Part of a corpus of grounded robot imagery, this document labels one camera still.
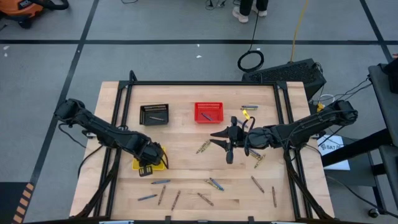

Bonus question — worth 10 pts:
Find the yellow power cord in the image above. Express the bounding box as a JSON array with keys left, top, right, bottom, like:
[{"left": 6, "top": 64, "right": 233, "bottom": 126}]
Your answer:
[{"left": 290, "top": 0, "right": 310, "bottom": 63}]

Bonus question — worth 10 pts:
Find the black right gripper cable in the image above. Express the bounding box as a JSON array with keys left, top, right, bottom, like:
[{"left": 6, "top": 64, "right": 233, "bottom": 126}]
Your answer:
[{"left": 243, "top": 116, "right": 257, "bottom": 149}]

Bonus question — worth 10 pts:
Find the orange shop vacuum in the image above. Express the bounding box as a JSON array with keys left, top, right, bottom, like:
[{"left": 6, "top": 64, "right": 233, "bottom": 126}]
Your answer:
[{"left": 0, "top": 0, "right": 70, "bottom": 30}]

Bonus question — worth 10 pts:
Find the red plastic basket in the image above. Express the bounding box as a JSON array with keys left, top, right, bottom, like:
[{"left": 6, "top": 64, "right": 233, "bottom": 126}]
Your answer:
[{"left": 194, "top": 101, "right": 224, "bottom": 124}]

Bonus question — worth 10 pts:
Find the black left base cable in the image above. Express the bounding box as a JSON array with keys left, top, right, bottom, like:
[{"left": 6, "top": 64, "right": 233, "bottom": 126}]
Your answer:
[{"left": 76, "top": 144, "right": 104, "bottom": 179}]

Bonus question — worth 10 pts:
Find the black coiled cable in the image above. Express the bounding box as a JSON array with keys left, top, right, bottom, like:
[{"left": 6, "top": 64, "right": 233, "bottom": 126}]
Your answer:
[{"left": 237, "top": 0, "right": 266, "bottom": 73}]

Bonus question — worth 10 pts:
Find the black plastic basket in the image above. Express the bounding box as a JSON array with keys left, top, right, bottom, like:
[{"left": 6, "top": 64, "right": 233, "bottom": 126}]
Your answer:
[{"left": 139, "top": 103, "right": 170, "bottom": 126}]

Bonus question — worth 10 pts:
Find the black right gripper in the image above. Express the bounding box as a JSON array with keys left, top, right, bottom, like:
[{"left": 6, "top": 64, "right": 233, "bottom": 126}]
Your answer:
[{"left": 210, "top": 116, "right": 249, "bottom": 165}]

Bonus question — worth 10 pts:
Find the white paper sign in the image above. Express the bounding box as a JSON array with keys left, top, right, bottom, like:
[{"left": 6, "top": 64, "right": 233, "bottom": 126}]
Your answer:
[{"left": 317, "top": 134, "right": 351, "bottom": 172}]

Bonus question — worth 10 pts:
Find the yellow plastic basket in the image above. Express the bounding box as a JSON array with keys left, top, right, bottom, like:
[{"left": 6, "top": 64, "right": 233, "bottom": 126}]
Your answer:
[{"left": 131, "top": 146, "right": 167, "bottom": 172}]

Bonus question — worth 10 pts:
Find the person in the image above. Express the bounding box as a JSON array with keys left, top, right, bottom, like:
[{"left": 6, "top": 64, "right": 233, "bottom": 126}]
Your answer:
[{"left": 232, "top": 0, "right": 270, "bottom": 24}]

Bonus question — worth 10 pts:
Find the black mat with orange stripes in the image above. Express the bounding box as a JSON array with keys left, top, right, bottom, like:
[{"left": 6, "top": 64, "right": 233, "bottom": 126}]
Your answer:
[{"left": 0, "top": 181, "right": 35, "bottom": 224}]

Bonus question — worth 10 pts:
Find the dark grey side cart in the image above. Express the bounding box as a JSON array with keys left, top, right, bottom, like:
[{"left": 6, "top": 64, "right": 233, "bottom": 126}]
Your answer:
[{"left": 321, "top": 54, "right": 398, "bottom": 194}]

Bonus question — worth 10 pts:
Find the black computer tower case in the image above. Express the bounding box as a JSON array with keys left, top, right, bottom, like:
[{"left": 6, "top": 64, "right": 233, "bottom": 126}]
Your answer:
[{"left": 241, "top": 58, "right": 328, "bottom": 101}]

